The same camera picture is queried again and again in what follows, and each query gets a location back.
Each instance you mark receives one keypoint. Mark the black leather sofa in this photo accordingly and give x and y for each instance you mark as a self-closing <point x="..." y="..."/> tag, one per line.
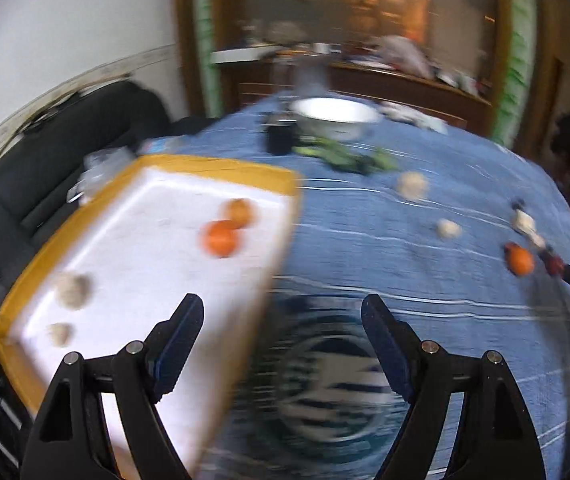
<point x="25" y="185"/>

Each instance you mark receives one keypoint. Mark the wooden sideboard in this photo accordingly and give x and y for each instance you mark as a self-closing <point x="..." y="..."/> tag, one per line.
<point x="365" y="82"/>

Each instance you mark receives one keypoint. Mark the yellowish orange tangerine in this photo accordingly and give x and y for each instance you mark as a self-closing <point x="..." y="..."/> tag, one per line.
<point x="241" y="210"/>

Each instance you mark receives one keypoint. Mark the green leafy vegetable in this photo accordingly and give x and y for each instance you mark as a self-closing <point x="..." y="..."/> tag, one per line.
<point x="350" y="157"/>

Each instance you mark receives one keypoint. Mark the black round fruit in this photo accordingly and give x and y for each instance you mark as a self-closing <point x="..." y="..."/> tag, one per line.
<point x="544" y="252"/>

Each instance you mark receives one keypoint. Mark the white crumpled cloth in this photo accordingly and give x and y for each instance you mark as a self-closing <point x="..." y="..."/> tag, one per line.
<point x="415" y="116"/>

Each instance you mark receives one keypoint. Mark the small whitish round vegetable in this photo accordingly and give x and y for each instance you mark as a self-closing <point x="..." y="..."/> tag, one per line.
<point x="524" y="220"/>

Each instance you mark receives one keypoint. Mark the white bowl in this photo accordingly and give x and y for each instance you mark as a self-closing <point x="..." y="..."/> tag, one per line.
<point x="335" y="115"/>

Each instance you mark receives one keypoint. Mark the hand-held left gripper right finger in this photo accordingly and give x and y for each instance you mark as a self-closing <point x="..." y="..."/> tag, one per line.
<point x="387" y="350"/>

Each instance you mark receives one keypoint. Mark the clear plastic jug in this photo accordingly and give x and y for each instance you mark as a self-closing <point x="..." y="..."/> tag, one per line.
<point x="307" y="77"/>

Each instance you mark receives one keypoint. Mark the large beige potato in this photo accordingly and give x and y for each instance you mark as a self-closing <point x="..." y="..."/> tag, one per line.
<point x="412" y="185"/>
<point x="73" y="290"/>

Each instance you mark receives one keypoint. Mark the blue white plastic packet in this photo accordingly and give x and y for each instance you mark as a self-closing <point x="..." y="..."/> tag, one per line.
<point x="161" y="146"/>

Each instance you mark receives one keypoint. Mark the clear plastic bag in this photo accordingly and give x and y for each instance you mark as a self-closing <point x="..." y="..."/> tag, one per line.
<point x="100" y="170"/>

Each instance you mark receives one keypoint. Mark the white flat tray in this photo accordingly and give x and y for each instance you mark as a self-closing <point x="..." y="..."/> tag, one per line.
<point x="245" y="55"/>

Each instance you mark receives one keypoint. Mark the black cup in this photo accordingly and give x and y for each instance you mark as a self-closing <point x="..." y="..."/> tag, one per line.
<point x="280" y="139"/>

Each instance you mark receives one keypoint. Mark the deep orange tangerine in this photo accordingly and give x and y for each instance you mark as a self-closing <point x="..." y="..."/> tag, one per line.
<point x="520" y="260"/>
<point x="220" y="238"/>

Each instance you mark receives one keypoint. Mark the blue striped tablecloth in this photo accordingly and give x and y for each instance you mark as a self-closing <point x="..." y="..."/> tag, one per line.
<point x="390" y="270"/>

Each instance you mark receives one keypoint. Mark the white plastic bag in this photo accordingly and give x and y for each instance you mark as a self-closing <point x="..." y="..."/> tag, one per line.
<point x="405" y="55"/>

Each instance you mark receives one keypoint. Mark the white foam box yellow rim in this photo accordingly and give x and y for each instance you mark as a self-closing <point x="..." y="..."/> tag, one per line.
<point x="155" y="260"/>

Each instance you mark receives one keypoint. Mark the small beige potato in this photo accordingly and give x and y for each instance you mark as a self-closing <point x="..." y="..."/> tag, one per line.
<point x="60" y="334"/>
<point x="449" y="229"/>

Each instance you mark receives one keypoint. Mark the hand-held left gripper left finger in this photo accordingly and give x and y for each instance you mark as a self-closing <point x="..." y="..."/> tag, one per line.
<point x="177" y="355"/>

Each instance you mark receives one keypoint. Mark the green patterned frame strip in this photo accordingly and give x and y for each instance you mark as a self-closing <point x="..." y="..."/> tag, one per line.
<point x="206" y="35"/>
<point x="515" y="50"/>

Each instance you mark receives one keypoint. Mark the red round tomato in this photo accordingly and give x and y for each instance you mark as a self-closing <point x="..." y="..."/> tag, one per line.
<point x="555" y="266"/>

